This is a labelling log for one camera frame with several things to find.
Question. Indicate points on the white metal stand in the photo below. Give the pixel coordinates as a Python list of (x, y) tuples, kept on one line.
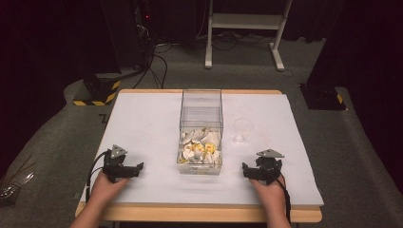
[(247, 21)]

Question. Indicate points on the clear plastic box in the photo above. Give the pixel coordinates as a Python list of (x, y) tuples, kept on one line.
[(201, 133)]

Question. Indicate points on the white table mat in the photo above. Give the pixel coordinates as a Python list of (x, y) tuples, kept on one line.
[(152, 133)]

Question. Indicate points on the wooden table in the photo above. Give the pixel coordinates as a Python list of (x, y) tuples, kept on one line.
[(196, 213)]

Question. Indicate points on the clear plastic bag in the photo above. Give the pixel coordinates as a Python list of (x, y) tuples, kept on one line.
[(14, 185)]

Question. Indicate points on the yellow black striped base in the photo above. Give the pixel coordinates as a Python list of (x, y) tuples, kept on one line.
[(100, 91)]

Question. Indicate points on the person's left hand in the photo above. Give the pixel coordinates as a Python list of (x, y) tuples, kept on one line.
[(106, 190)]

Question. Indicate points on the dark equipment stand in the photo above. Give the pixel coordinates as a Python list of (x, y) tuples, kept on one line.
[(142, 31)]

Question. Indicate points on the pile of white yellow wrappers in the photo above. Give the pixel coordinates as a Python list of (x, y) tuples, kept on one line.
[(200, 147)]

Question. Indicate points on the person's right hand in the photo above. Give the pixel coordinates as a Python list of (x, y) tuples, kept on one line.
[(269, 193)]

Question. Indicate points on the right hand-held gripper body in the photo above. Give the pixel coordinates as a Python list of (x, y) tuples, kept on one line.
[(269, 166)]

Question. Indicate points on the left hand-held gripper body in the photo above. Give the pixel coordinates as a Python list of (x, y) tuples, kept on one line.
[(114, 164)]

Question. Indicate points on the black base with yellow mark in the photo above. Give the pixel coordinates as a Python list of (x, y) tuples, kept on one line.
[(323, 96)]

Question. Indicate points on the clear plastic cup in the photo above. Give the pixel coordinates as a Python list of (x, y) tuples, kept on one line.
[(242, 130)]

